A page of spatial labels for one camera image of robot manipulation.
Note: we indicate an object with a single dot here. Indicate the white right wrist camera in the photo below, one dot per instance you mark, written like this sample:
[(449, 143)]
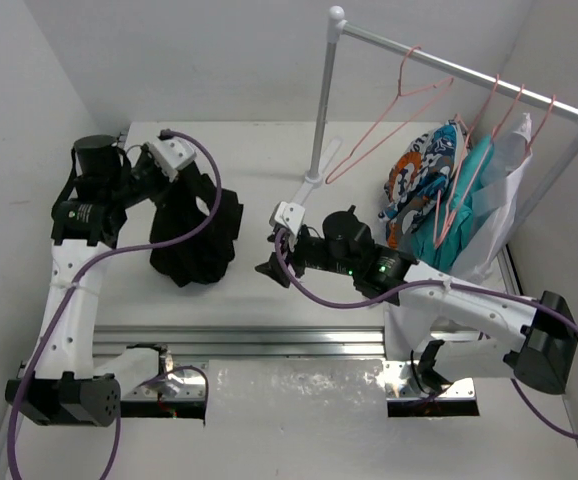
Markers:
[(288, 215)]

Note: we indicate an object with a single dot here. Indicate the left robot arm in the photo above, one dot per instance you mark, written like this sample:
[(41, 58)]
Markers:
[(63, 387)]

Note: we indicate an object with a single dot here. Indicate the white clothes rack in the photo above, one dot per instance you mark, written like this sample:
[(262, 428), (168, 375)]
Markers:
[(469, 70)]

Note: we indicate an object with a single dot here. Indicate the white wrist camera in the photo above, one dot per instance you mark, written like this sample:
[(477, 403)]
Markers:
[(288, 215), (172, 156)]

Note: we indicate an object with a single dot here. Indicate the pink wire hanger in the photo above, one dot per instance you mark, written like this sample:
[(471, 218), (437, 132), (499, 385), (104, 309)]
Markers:
[(440, 230), (439, 90), (539, 125), (493, 135)]

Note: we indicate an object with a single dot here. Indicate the colourful patterned shirt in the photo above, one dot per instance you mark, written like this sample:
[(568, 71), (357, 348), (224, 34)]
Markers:
[(419, 178)]

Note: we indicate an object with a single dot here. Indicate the white shirt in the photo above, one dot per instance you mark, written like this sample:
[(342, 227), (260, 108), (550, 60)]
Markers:
[(452, 207)]

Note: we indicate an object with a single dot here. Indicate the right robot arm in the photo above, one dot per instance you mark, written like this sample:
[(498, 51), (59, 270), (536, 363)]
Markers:
[(444, 328)]

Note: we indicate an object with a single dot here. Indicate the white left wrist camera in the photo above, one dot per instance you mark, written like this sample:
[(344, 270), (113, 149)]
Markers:
[(172, 156)]

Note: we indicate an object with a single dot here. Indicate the aluminium rail frame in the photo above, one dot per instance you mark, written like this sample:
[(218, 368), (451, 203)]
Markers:
[(277, 386)]

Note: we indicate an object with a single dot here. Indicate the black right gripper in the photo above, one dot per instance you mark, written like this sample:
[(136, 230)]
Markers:
[(275, 268)]

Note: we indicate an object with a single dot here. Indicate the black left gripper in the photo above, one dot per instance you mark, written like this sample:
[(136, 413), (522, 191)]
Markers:
[(195, 182)]

